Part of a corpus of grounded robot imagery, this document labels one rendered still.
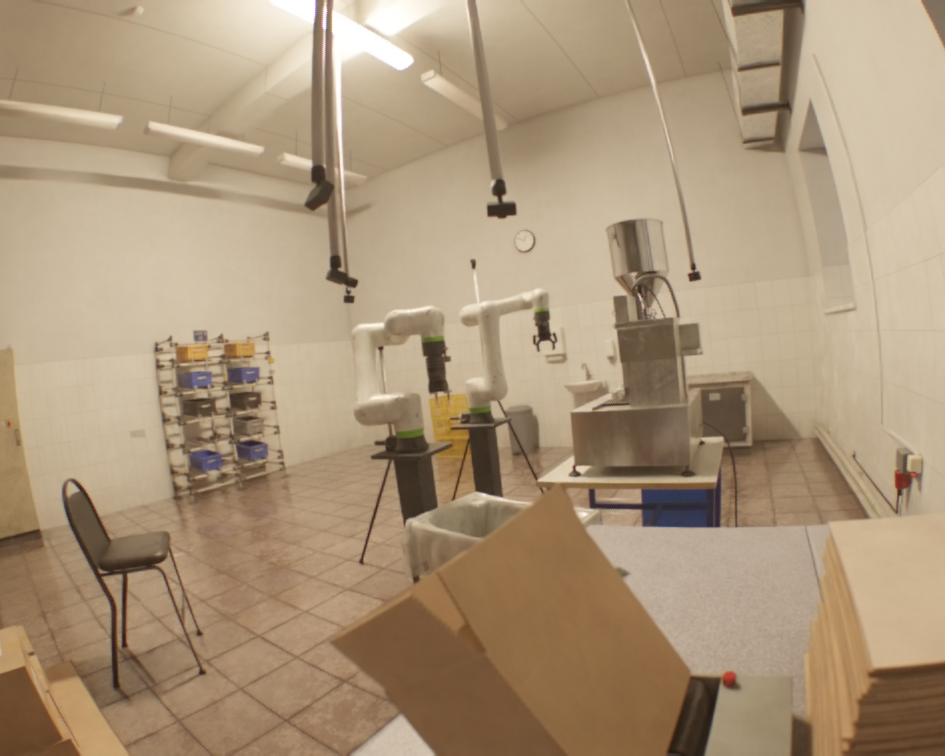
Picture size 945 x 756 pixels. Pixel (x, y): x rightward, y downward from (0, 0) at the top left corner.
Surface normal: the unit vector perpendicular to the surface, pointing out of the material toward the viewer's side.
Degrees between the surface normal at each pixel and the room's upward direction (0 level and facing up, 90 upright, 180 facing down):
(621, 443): 90
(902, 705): 90
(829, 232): 90
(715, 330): 90
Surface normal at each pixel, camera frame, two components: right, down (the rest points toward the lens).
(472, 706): -0.53, 0.09
